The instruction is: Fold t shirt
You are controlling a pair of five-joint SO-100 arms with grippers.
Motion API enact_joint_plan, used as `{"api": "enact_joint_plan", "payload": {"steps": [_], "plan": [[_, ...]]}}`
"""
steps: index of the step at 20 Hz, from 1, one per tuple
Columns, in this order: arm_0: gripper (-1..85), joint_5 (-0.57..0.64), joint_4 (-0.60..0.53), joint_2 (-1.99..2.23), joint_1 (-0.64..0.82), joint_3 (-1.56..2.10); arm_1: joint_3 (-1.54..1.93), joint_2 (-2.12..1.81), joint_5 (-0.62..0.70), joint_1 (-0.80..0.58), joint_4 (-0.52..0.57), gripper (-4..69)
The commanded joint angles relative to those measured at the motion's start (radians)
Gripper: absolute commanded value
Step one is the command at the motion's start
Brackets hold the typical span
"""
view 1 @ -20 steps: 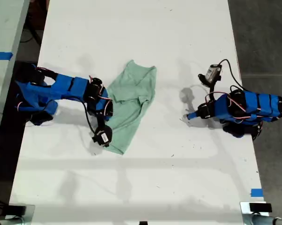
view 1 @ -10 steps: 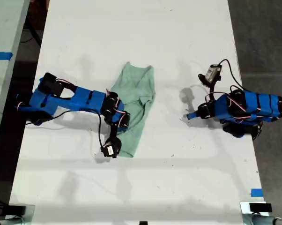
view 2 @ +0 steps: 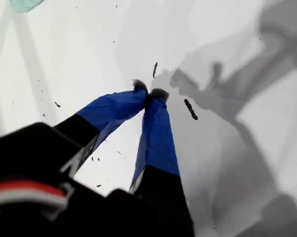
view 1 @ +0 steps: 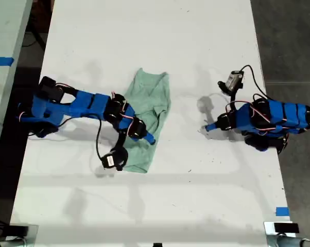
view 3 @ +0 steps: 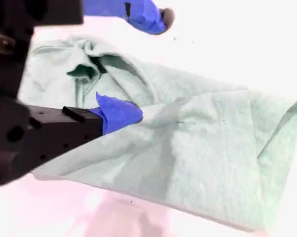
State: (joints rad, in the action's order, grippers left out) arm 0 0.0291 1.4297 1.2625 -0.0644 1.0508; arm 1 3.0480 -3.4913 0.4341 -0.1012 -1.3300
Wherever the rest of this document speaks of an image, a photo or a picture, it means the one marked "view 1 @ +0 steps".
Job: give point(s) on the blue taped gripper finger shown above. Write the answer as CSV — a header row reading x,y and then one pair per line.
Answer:
x,y
149,139
213,125
134,139
213,128

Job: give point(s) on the pale green T-shirt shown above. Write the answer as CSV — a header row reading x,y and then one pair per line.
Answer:
x,y
150,97

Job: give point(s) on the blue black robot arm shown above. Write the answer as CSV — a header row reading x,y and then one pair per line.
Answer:
x,y
278,115
85,104

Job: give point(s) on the square blue tape piece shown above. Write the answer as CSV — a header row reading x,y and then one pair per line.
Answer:
x,y
282,211

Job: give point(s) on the small black clamp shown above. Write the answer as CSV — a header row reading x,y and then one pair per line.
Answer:
x,y
157,245

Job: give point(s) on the small black box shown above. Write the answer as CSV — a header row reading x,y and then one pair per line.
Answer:
x,y
18,230
286,228

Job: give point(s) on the grey metal pipe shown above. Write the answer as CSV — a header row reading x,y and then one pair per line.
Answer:
x,y
8,243
291,242

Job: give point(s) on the long blue tape strip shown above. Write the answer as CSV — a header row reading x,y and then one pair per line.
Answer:
x,y
1,61

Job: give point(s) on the pale side table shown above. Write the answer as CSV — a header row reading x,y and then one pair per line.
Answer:
x,y
5,31

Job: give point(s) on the black camera stalk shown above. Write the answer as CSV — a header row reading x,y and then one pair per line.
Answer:
x,y
121,149
232,95

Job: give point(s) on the black camera box white label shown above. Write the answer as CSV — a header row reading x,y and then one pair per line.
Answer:
x,y
108,160

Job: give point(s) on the grey black camera box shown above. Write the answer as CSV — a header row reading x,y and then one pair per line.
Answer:
x,y
234,80

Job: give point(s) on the white metal bracket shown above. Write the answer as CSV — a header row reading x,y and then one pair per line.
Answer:
x,y
269,235

